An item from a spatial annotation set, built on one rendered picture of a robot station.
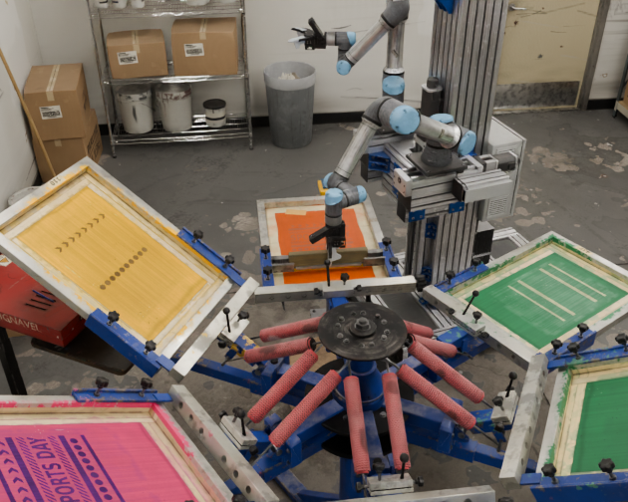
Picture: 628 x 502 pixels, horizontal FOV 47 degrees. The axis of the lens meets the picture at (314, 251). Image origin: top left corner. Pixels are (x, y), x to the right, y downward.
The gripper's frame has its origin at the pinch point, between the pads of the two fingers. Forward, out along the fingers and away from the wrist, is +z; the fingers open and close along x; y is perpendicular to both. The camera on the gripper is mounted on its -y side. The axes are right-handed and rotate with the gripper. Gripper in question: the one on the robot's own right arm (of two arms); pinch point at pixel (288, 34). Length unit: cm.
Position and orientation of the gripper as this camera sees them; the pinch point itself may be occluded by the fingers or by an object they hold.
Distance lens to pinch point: 399.4
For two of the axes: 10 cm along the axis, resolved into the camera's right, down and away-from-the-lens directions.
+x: 0.8, -6.7, 7.4
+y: 0.1, 7.4, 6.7
